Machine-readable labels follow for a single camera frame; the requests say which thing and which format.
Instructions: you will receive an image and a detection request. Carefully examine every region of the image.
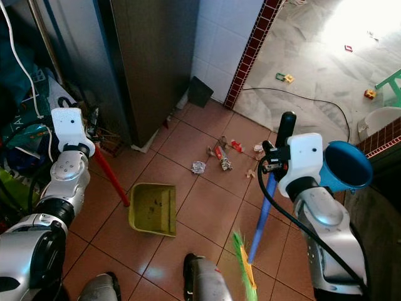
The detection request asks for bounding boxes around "blue-handled broom with green bristles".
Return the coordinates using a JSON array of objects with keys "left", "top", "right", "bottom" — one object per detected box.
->
[{"left": 231, "top": 111, "right": 298, "bottom": 301}]

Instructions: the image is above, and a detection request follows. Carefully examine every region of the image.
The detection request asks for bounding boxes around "yellow-green dustpan with red handle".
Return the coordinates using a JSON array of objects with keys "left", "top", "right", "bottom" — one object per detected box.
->
[{"left": 94, "top": 146, "right": 178, "bottom": 238}]

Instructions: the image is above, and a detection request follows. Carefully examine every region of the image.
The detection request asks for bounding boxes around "blue plastic bowl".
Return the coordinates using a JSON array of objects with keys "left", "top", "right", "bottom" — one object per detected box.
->
[{"left": 318, "top": 140, "right": 374, "bottom": 193}]

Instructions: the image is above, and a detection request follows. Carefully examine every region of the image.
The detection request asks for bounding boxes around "crumpled white paper ball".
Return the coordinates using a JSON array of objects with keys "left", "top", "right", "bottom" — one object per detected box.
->
[{"left": 190, "top": 161, "right": 208, "bottom": 175}]

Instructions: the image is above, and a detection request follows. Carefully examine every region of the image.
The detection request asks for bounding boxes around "green and yellow toy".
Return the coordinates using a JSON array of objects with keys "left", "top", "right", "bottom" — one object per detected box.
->
[{"left": 275, "top": 72, "right": 296, "bottom": 85}]

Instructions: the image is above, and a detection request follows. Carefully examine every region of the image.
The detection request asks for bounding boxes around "dark grey flat board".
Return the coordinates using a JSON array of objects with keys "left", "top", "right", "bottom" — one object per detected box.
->
[{"left": 187, "top": 75, "right": 215, "bottom": 108}]

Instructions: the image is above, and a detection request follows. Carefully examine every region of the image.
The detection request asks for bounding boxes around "bright green bag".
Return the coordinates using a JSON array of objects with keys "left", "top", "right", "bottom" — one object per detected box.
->
[{"left": 0, "top": 167, "right": 24, "bottom": 209}]

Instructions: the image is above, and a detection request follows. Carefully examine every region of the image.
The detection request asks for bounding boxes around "white basin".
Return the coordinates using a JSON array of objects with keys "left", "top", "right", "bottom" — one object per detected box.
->
[{"left": 360, "top": 106, "right": 401, "bottom": 140}]

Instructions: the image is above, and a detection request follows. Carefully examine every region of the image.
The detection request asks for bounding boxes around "teal printed bag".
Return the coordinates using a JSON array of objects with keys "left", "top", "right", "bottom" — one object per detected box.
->
[{"left": 0, "top": 68, "right": 67, "bottom": 165}]

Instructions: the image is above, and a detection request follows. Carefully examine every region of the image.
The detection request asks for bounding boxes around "robot right leg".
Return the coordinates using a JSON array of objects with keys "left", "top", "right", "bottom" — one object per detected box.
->
[{"left": 182, "top": 252, "right": 234, "bottom": 301}]

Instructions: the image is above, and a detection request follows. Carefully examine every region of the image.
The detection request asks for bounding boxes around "robot leg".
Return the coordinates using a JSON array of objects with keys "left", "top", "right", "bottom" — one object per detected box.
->
[
  {"left": 78, "top": 272, "right": 123, "bottom": 301},
  {"left": 182, "top": 252, "right": 234, "bottom": 301}
]

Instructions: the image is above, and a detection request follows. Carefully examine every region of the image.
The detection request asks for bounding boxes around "green plastic stool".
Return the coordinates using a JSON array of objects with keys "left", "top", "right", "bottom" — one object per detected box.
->
[{"left": 374, "top": 68, "right": 401, "bottom": 108}]

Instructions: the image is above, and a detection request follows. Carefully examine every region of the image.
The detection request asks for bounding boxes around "grey metal cabinet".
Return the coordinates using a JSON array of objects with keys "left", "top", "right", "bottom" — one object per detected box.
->
[{"left": 38, "top": 0, "right": 201, "bottom": 149}]

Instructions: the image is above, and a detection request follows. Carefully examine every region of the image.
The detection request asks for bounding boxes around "metal pipe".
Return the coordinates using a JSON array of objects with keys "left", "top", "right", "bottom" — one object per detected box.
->
[{"left": 28, "top": 0, "right": 67, "bottom": 87}]

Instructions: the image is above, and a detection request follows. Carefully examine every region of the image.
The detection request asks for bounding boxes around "robot left leg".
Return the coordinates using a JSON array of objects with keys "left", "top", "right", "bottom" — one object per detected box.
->
[{"left": 78, "top": 272, "right": 123, "bottom": 301}]

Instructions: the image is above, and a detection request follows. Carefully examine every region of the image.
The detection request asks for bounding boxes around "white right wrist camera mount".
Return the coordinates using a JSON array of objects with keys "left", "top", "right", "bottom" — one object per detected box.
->
[{"left": 278, "top": 132, "right": 326, "bottom": 199}]

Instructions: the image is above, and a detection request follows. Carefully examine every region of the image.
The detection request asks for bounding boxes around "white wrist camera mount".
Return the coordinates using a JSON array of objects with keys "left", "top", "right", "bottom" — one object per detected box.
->
[
  {"left": 278, "top": 132, "right": 326, "bottom": 199},
  {"left": 51, "top": 108, "right": 96, "bottom": 157}
]

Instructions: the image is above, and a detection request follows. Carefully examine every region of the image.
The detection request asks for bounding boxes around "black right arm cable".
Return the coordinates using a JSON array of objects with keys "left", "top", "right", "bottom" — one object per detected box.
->
[{"left": 256, "top": 164, "right": 368, "bottom": 290}]

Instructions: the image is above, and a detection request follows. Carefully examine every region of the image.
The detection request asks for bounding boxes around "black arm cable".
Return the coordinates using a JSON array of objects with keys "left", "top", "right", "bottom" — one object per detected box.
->
[
  {"left": 256, "top": 164, "right": 368, "bottom": 290},
  {"left": 1, "top": 119, "right": 55, "bottom": 217}
]

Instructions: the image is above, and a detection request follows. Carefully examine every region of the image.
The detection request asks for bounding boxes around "thin black floor cable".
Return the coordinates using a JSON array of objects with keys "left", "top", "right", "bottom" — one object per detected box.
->
[{"left": 241, "top": 87, "right": 352, "bottom": 142}]

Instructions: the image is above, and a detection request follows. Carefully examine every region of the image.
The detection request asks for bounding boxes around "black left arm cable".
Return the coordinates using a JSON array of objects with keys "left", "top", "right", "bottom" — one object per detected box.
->
[{"left": 1, "top": 119, "right": 55, "bottom": 217}]

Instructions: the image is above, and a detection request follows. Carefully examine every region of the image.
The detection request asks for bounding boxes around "white power cable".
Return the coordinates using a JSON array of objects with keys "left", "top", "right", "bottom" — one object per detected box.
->
[{"left": 0, "top": 3, "right": 55, "bottom": 161}]

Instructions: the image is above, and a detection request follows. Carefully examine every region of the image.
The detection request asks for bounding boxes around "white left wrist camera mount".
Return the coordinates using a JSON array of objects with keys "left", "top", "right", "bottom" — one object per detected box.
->
[{"left": 51, "top": 108, "right": 96, "bottom": 157}]

